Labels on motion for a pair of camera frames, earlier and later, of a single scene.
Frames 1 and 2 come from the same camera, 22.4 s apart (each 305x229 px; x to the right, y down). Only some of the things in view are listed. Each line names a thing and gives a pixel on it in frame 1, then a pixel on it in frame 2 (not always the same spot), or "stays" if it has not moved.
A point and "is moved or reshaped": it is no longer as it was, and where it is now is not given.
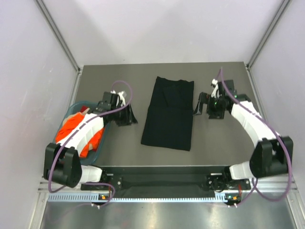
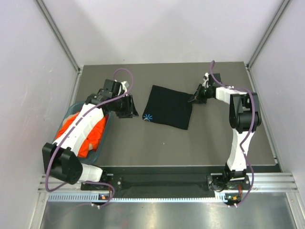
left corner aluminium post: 42,6 stays
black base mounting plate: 169,179 stays
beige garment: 83,112 stays
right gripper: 206,98 -> 196,97
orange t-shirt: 71,121 stays
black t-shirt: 168,122 is moved or reshaped
